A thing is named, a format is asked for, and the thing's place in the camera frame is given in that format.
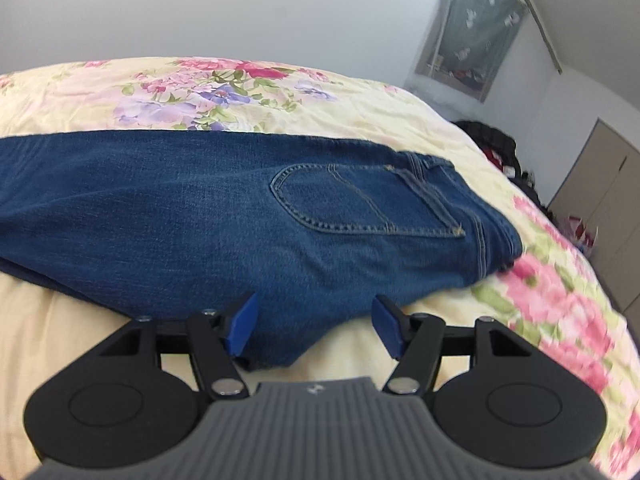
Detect blue denim jeans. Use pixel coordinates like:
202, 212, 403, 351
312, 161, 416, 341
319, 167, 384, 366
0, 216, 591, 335
1, 130, 523, 366

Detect beige wardrobe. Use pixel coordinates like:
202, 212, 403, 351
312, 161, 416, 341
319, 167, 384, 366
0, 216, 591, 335
546, 117, 640, 313

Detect black clothes pile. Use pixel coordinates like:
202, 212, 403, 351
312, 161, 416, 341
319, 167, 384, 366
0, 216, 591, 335
454, 120, 553, 220

